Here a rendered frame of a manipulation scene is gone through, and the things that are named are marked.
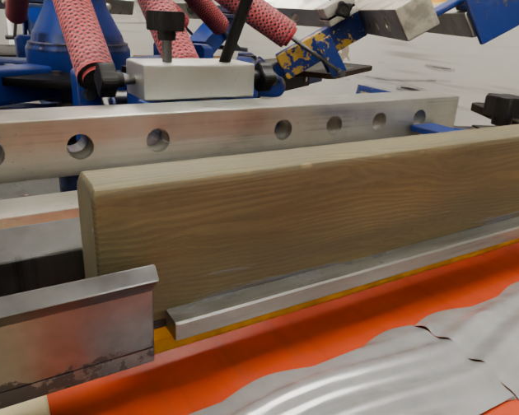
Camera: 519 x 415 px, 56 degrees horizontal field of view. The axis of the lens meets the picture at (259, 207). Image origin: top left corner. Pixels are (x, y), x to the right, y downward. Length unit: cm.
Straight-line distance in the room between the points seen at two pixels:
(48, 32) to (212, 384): 83
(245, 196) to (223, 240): 2
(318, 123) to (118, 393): 37
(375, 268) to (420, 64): 269
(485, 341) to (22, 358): 24
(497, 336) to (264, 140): 29
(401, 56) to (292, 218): 282
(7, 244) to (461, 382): 23
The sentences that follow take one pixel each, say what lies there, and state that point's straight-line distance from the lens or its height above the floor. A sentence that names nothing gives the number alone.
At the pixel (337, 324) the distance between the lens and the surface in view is 31.
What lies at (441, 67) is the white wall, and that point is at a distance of 287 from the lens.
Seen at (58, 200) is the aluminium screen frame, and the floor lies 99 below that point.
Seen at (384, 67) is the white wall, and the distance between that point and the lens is 315.
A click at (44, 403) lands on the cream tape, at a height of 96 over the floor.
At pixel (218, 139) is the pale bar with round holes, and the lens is 48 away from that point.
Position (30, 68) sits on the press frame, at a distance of 97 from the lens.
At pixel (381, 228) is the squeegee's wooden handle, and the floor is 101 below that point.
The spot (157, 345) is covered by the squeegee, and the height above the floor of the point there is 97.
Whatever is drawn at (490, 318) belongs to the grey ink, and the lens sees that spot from 34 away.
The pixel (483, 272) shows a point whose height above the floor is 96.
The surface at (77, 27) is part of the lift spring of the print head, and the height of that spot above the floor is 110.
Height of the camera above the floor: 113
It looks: 22 degrees down
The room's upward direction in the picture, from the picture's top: 3 degrees clockwise
